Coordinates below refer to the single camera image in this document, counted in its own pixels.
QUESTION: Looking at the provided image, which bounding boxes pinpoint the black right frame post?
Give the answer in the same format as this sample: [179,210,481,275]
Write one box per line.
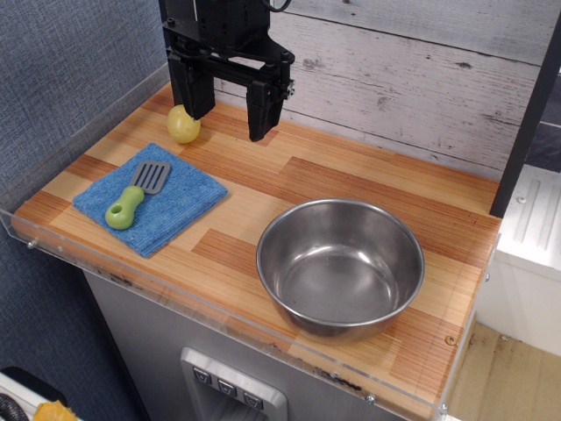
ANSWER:
[488,0,561,218]

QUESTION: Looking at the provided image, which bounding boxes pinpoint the green handled grey spatula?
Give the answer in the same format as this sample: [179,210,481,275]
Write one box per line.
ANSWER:
[105,161,171,231]

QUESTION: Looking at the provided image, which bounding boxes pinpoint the yellow toy potato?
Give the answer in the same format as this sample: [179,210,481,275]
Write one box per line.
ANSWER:
[167,104,201,144]

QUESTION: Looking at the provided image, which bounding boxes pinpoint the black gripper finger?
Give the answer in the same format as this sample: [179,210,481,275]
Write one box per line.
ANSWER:
[168,54,216,120]
[246,80,284,141]

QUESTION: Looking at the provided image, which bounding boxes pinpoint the grey dispenser panel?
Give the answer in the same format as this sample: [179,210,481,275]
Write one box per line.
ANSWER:
[181,346,288,420]

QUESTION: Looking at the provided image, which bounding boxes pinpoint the blue folded cloth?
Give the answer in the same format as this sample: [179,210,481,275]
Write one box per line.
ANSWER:
[73,143,228,258]

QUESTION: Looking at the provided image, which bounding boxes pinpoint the clear acrylic table guard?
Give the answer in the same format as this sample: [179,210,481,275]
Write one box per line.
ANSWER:
[1,87,500,420]

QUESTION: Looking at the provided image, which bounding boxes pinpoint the stainless steel bowl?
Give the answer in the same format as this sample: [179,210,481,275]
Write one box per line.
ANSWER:
[256,198,425,344]

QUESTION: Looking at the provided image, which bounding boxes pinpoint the yellow object bottom left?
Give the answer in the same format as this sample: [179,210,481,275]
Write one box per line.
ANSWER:
[32,401,77,421]

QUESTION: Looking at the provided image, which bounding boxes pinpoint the white side cabinet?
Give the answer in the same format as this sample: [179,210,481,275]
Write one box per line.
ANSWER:
[474,165,560,355]

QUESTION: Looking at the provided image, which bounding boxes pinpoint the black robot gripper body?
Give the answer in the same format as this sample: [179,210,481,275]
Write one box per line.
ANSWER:
[161,1,295,99]

